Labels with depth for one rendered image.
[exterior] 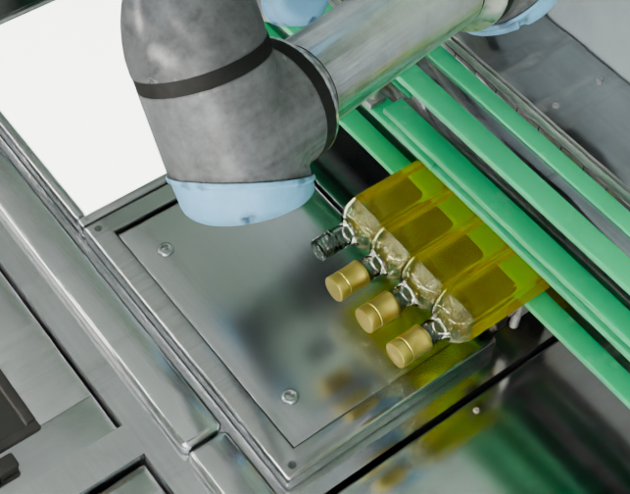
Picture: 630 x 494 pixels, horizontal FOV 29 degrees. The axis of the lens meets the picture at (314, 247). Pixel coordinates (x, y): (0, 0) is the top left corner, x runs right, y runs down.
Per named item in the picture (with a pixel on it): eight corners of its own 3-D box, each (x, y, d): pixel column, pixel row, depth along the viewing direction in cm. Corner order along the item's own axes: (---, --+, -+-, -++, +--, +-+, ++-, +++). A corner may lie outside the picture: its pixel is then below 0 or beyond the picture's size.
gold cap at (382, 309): (381, 301, 150) (353, 319, 148) (383, 284, 147) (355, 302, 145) (400, 321, 148) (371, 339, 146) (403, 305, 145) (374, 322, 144)
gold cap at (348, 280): (351, 270, 153) (322, 287, 151) (354, 254, 150) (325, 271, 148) (368, 290, 151) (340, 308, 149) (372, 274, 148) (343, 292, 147)
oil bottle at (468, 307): (546, 241, 158) (420, 323, 150) (556, 215, 153) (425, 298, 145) (577, 271, 155) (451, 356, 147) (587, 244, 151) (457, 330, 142)
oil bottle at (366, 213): (457, 158, 166) (332, 231, 157) (462, 130, 161) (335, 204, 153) (484, 184, 163) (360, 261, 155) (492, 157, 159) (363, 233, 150)
